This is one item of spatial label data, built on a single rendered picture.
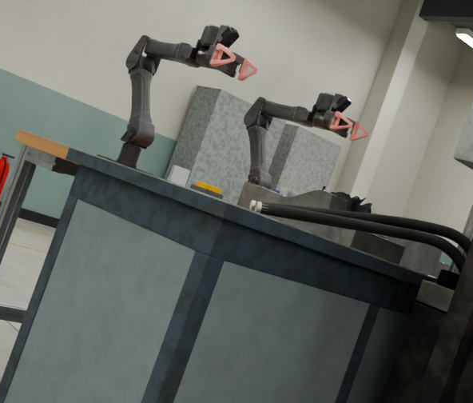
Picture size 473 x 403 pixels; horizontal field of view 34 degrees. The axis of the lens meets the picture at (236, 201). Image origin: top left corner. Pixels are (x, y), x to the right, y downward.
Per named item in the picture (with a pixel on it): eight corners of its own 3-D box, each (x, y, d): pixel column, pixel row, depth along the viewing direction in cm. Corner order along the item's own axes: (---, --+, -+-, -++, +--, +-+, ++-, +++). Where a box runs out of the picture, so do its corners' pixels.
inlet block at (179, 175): (160, 179, 244) (167, 163, 244) (176, 185, 245) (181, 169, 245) (168, 181, 231) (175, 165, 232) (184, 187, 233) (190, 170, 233)
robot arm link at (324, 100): (344, 101, 287) (320, 96, 295) (330, 93, 281) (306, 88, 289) (333, 130, 287) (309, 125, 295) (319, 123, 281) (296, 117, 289)
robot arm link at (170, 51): (211, 53, 250) (155, 43, 272) (191, 41, 244) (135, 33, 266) (197, 89, 250) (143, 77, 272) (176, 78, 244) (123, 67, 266)
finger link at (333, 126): (363, 121, 272) (343, 116, 279) (351, 113, 267) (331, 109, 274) (356, 139, 272) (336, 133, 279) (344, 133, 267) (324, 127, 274)
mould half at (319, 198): (236, 206, 259) (249, 168, 259) (285, 225, 277) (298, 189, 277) (349, 247, 223) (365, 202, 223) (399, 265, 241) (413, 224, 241)
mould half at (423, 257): (284, 225, 282) (294, 196, 282) (311, 234, 304) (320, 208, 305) (414, 271, 257) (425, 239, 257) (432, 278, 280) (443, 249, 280)
